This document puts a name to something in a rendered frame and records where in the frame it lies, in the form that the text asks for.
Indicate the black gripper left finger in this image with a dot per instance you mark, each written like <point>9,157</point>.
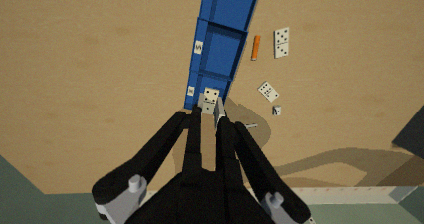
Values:
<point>119,194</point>

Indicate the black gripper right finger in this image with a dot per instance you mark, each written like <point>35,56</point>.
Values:
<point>279,201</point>

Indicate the blue rack of labelled bins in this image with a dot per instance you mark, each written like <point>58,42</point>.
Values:
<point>218,46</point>

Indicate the white domino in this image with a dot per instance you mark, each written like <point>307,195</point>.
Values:
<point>281,42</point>
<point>268,91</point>

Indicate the orange battery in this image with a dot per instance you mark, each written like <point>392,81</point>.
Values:
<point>255,47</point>

